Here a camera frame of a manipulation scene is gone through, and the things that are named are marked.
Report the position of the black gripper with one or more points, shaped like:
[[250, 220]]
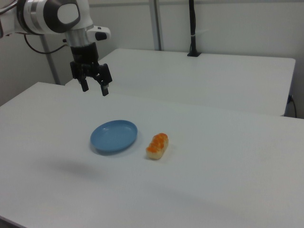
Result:
[[85, 55]]

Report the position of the bread with orange topping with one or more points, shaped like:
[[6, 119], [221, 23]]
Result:
[[157, 147]]

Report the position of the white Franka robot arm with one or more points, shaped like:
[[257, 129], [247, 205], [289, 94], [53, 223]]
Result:
[[40, 16]]

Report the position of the blue round plate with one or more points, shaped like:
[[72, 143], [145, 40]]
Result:
[[114, 137]]

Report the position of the black pole stand with base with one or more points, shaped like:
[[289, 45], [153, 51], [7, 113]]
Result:
[[192, 28]]

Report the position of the grey aluminium wall post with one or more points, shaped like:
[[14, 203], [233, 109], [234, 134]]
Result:
[[156, 23], [51, 61]]

